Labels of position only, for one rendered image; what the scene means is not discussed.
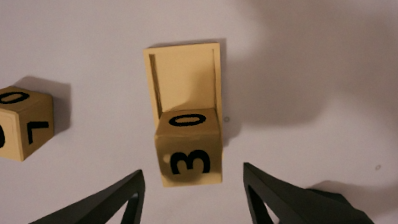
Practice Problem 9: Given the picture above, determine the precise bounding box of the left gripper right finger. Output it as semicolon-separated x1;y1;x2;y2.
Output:
243;162;375;224

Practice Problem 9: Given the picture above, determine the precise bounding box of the tan rectangular tray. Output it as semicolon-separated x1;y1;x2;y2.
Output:
143;43;224;160

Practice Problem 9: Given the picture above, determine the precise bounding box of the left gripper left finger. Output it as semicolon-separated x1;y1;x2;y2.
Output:
28;169;146;224

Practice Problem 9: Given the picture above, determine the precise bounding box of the wooden number cube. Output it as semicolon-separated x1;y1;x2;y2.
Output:
0;87;55;162
154;109;223;188

